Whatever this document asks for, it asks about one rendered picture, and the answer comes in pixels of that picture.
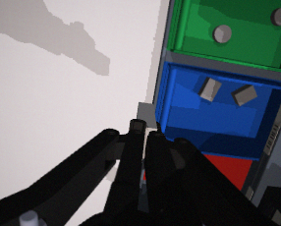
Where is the grey block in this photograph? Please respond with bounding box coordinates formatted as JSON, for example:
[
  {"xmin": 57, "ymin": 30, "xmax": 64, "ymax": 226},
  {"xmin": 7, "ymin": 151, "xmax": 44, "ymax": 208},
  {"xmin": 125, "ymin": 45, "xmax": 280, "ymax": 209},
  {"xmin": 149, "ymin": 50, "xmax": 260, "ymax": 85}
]
[
  {"xmin": 231, "ymin": 85, "xmax": 257, "ymax": 106},
  {"xmin": 198, "ymin": 77, "xmax": 222, "ymax": 102}
]

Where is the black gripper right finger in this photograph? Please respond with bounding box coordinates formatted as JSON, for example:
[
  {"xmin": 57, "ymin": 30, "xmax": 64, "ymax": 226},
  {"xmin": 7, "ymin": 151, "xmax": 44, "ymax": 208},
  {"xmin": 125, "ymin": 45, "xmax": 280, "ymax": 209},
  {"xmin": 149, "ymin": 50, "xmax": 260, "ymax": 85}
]
[{"xmin": 142, "ymin": 103, "xmax": 280, "ymax": 226}]

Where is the dark grey low shelf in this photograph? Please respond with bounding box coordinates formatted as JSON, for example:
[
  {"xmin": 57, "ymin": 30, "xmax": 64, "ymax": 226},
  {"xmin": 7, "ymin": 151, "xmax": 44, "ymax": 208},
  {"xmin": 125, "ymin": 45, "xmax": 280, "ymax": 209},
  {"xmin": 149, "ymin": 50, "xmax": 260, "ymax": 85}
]
[{"xmin": 138, "ymin": 0, "xmax": 281, "ymax": 213}]

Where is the blue bin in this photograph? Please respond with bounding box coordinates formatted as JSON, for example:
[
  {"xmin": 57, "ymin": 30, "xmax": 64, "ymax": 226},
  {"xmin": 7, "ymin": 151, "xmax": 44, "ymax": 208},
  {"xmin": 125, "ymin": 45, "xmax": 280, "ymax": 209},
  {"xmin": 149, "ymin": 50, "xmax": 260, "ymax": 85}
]
[{"xmin": 157, "ymin": 64, "xmax": 281, "ymax": 161}]

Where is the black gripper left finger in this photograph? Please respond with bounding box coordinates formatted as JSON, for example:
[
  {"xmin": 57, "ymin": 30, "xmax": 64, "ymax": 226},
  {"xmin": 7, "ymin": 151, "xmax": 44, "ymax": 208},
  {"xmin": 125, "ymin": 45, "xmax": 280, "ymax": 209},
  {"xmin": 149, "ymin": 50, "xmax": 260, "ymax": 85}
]
[{"xmin": 0, "ymin": 102, "xmax": 147, "ymax": 226}]

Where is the grey metal disc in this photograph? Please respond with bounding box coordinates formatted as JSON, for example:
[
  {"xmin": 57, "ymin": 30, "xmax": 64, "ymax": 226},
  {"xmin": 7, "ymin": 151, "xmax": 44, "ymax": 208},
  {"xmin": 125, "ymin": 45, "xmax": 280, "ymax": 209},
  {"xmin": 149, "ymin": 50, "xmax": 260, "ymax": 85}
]
[
  {"xmin": 212, "ymin": 25, "xmax": 232, "ymax": 43},
  {"xmin": 270, "ymin": 8, "xmax": 281, "ymax": 26}
]

